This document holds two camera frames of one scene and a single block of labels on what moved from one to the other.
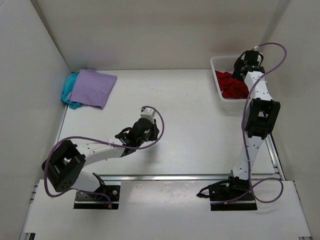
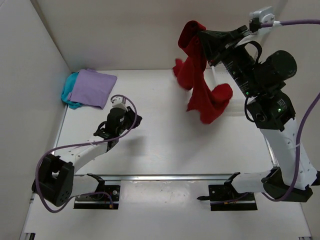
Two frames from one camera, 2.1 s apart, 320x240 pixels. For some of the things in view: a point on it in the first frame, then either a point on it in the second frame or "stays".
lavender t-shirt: (91, 88) stays
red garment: (231, 87) → (189, 70)
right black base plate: (229, 189) stays
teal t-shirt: (67, 88) stays
